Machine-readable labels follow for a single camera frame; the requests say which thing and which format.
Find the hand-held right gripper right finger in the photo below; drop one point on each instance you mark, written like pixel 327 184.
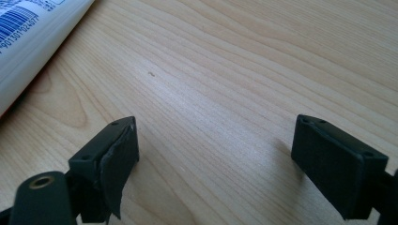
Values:
pixel 338 168

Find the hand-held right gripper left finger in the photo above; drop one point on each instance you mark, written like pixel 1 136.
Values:
pixel 108 156

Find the white tube with blue print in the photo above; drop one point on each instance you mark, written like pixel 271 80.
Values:
pixel 28 40

